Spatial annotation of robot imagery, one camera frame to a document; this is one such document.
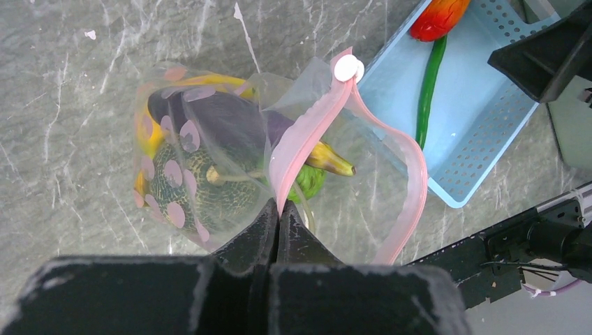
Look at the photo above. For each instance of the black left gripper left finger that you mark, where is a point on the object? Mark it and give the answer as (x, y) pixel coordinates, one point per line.
(221, 293)

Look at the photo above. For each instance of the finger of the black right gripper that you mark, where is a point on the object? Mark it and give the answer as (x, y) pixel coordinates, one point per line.
(543, 64)

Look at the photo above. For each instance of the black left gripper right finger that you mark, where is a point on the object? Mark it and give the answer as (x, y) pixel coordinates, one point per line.
(313, 298)

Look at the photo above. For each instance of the green netted melon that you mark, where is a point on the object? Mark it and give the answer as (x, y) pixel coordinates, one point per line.
(199, 194)

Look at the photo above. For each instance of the green chili pepper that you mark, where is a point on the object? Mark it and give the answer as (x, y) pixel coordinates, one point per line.
(427, 90)

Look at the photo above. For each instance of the green lime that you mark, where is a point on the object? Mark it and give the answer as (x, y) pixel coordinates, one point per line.
(310, 180)

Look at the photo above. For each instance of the clear zip top bag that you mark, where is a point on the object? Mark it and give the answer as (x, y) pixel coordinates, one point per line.
(377, 179)

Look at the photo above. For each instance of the purple eggplant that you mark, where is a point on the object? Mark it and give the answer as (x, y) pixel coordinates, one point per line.
(228, 119)

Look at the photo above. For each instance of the yellow banana bunch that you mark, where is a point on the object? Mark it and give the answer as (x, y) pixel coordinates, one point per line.
(150, 135)

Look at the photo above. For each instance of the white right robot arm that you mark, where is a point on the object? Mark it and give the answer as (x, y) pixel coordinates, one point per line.
(543, 65)

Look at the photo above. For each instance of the blue plastic basket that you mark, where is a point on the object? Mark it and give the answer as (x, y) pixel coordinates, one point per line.
(476, 111)

